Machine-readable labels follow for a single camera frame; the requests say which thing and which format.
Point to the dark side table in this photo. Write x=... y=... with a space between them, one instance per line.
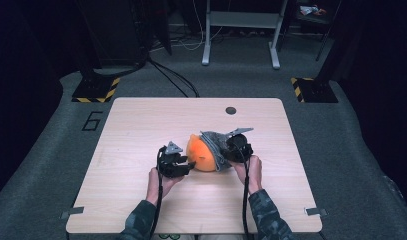
x=311 y=25

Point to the orange plush toy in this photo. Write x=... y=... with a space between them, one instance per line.
x=199 y=158

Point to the person's right hand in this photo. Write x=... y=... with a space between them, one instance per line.
x=254 y=173

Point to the dark equipment cabinet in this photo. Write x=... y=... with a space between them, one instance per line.
x=114 y=33

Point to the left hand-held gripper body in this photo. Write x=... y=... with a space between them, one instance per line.
x=169 y=163

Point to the person's left hand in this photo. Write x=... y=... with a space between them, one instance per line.
x=157 y=186

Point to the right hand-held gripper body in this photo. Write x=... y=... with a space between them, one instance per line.
x=239 y=148

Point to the black yellow striped stand base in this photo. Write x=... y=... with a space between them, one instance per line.
x=94 y=90
x=316 y=90

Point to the green object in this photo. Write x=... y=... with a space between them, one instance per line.
x=169 y=237

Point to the white desk frame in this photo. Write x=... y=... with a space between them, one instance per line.
x=244 y=19

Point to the grey fluffy towel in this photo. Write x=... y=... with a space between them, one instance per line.
x=217 y=146

